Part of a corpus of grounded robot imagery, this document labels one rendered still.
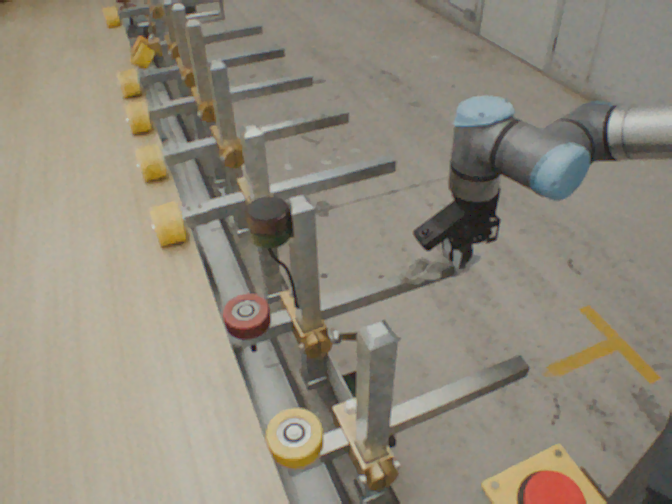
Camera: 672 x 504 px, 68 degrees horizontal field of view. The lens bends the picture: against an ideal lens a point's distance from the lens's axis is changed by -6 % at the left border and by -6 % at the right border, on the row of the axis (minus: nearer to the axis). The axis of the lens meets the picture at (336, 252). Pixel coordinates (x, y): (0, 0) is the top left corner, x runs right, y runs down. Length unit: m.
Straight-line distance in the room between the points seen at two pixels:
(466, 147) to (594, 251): 1.78
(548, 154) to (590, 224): 1.96
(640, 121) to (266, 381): 0.86
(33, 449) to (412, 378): 1.36
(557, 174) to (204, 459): 0.64
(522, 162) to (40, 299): 0.87
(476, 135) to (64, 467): 0.78
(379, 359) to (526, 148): 0.40
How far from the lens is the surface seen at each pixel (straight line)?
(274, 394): 1.15
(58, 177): 1.43
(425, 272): 1.03
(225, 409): 0.81
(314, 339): 0.91
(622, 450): 1.97
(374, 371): 0.62
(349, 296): 0.99
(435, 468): 1.77
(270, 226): 0.73
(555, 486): 0.40
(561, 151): 0.82
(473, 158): 0.89
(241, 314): 0.92
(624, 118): 0.91
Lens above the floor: 1.58
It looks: 42 degrees down
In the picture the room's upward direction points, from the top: 2 degrees counter-clockwise
